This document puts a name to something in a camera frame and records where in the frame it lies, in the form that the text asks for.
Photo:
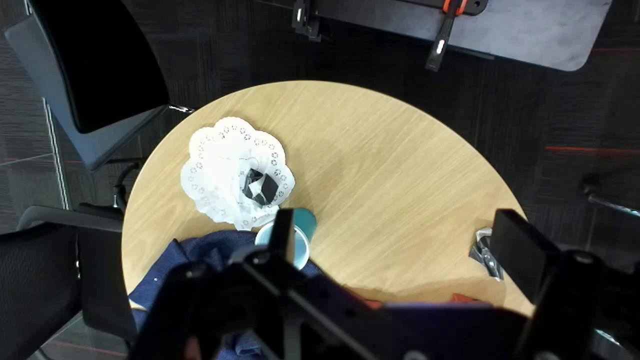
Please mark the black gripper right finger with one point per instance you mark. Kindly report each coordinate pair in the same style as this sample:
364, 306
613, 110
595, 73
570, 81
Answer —
522, 252

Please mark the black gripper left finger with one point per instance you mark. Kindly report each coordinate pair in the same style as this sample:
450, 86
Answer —
282, 234

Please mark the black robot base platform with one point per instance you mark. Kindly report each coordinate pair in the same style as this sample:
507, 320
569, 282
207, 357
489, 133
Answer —
547, 33

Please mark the light blue plastic cup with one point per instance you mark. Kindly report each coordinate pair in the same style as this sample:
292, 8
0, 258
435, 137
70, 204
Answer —
305, 228

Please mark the small black folded object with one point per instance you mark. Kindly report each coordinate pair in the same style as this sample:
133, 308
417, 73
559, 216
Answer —
258, 186

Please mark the white paper doily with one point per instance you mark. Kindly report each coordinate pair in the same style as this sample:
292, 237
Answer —
218, 158

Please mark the dark blue cloth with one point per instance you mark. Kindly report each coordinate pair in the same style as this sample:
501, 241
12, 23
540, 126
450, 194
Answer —
200, 305

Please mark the orange cloth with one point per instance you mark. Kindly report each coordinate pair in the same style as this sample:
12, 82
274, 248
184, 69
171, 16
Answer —
466, 299

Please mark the round wooden table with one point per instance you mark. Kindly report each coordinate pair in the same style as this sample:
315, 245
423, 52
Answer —
396, 192

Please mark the black mesh office chair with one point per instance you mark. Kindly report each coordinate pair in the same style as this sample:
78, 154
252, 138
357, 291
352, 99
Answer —
95, 69

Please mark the orange black clamp upper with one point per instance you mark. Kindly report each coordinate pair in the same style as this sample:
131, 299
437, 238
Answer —
450, 11

